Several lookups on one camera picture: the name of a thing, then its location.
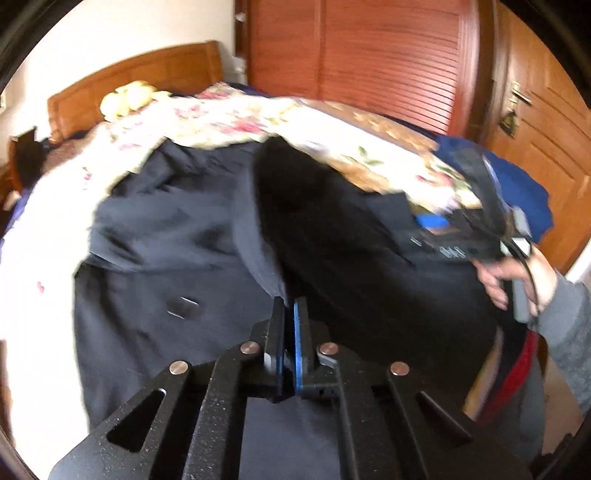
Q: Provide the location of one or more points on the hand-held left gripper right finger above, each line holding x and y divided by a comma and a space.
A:
301, 341

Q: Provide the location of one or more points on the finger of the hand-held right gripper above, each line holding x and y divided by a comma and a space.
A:
485, 194
434, 223

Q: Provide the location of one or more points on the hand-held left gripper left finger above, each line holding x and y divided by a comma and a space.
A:
278, 341

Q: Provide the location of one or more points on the black button coat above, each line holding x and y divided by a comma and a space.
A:
184, 217

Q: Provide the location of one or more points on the person's right forearm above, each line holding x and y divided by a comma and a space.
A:
568, 323

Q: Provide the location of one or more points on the person's right hand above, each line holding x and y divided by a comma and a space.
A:
501, 272

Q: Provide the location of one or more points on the blue cloth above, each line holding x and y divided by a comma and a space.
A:
531, 194

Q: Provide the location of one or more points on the hanging keys with tag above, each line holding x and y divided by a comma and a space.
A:
509, 122

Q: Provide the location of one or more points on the wooden door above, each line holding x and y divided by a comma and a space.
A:
554, 152

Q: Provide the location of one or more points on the dark trousers with red stripe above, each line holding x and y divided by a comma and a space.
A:
521, 369

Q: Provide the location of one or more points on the wooden slatted wardrobe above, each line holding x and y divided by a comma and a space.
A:
369, 55

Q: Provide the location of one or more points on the floral blanket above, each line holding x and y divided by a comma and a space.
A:
221, 120

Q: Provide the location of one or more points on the yellow plush toy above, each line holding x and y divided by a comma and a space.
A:
129, 97

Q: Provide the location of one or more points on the wooden bed headboard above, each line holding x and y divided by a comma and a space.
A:
152, 69

